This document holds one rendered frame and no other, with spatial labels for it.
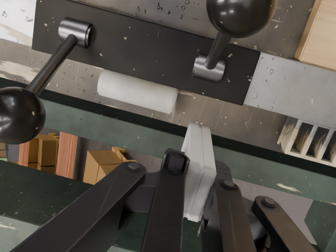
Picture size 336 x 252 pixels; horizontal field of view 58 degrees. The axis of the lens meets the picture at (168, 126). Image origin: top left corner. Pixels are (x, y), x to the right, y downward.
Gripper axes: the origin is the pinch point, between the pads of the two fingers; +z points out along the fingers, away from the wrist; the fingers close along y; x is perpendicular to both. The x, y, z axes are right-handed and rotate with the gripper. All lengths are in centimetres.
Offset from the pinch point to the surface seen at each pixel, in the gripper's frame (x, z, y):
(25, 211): -17.0, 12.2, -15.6
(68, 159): -221, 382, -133
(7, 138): -1.6, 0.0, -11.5
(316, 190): -8.4, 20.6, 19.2
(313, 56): 7.7, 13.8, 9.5
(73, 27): 5.0, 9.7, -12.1
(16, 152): -212, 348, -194
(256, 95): 3.1, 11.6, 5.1
